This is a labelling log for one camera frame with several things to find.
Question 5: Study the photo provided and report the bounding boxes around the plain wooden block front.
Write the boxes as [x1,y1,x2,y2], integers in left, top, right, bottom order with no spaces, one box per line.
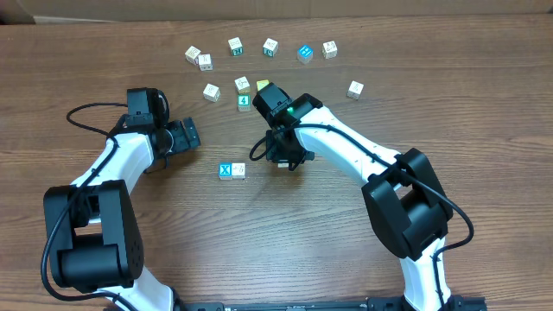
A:
[232,162,245,180]

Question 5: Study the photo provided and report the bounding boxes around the plain wooden block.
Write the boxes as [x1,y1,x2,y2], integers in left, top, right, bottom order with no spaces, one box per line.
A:
[232,162,245,180]
[185,46,201,66]
[203,84,220,102]
[346,80,364,100]

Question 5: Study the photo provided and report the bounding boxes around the blue X block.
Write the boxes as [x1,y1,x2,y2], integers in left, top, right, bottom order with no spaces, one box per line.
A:
[219,162,232,180]

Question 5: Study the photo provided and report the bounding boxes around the wooden block yellow side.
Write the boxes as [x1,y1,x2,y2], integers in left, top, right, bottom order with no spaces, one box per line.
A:
[234,76,251,94]

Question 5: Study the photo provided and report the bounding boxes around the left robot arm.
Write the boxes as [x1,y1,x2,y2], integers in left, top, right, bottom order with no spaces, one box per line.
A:
[40,87,200,310]

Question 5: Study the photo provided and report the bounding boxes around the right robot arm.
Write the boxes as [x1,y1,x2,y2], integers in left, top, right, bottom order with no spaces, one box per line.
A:
[252,83,453,310]

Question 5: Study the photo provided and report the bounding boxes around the plain wooden block left-middle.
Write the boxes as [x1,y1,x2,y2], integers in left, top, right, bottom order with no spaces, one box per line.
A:
[203,84,220,102]

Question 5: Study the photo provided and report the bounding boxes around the green number 4 block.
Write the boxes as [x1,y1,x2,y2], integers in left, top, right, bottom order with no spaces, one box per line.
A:
[237,94,251,111]

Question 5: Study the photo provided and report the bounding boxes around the yellow top block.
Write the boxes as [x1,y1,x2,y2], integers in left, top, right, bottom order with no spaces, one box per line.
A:
[256,79,270,91]

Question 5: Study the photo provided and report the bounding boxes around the wooden block red-edged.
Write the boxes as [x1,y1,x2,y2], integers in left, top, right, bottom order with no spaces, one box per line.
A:
[198,54,213,71]

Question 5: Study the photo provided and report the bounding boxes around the plain wooden block far-left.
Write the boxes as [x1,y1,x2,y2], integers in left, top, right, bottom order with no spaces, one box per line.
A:
[185,46,201,66]

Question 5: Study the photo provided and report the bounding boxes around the plain wooden block right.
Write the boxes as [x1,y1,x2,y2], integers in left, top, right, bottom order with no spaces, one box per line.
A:
[346,80,364,100]

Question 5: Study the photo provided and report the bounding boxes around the blue top block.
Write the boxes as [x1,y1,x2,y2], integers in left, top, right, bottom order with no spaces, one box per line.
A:
[297,45,314,64]

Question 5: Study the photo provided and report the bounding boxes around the wooden block teal side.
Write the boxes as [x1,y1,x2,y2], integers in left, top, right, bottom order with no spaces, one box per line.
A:
[263,38,278,57]

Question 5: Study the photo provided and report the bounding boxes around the wooden block green H side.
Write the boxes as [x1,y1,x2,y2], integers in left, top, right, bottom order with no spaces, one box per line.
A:
[228,37,244,56]

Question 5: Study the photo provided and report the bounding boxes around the wooden block far right top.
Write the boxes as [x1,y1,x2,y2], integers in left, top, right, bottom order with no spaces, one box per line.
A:
[322,41,338,59]

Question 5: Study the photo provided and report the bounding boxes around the cardboard strip at table back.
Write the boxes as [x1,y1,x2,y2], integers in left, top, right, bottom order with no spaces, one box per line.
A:
[1,0,552,24]

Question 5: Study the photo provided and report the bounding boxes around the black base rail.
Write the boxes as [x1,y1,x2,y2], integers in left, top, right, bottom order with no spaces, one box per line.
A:
[174,295,487,311]

